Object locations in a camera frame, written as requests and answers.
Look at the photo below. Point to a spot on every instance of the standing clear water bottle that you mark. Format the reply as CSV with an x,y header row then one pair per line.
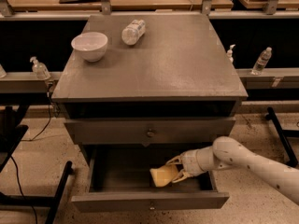
x,y
262,61

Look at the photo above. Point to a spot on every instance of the left hand sanitizer bottle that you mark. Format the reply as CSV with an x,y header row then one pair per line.
x,y
39,69

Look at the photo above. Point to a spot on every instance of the black stand leg right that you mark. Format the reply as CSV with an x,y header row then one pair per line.
x,y
283,136

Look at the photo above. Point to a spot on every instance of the white ceramic bowl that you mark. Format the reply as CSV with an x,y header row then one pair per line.
x,y
90,46

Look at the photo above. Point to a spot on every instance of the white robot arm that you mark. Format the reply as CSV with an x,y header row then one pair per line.
x,y
226,153

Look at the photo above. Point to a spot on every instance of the open middle drawer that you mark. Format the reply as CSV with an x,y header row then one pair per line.
x,y
120,180

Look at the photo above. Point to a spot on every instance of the black chair base left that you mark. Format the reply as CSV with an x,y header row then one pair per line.
x,y
11,133

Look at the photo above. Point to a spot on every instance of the small white pump bottle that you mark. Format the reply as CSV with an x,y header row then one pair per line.
x,y
230,53

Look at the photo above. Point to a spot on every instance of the grey wooden drawer cabinet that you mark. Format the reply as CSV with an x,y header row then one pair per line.
x,y
178,69

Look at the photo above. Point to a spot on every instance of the yellow sponge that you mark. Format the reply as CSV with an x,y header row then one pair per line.
x,y
164,175

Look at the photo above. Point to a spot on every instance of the closed upper drawer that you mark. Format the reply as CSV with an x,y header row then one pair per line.
x,y
147,131

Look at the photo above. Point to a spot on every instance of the clear plastic bottle lying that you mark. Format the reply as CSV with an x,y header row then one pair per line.
x,y
132,32

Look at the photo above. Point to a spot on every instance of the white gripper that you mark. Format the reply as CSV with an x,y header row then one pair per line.
x,y
189,162

